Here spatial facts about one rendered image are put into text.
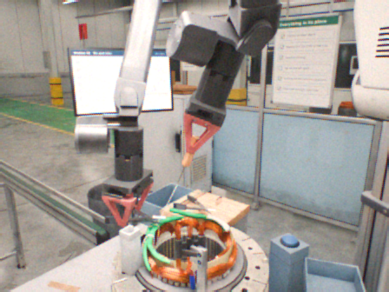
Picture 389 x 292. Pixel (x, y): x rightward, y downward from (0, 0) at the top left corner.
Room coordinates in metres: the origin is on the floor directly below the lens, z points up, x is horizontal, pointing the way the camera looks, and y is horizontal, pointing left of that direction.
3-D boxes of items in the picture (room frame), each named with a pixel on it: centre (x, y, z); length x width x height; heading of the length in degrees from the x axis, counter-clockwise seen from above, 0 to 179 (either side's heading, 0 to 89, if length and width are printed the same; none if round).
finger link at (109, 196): (0.56, 0.14, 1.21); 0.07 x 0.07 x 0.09; 73
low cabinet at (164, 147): (3.27, 0.31, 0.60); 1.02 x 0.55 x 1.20; 50
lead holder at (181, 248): (0.41, 0.00, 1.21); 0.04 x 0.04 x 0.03; 56
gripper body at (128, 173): (0.57, 0.13, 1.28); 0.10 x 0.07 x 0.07; 163
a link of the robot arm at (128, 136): (0.57, 0.13, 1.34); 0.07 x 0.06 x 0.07; 102
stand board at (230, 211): (0.82, -0.04, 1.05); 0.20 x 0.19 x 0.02; 53
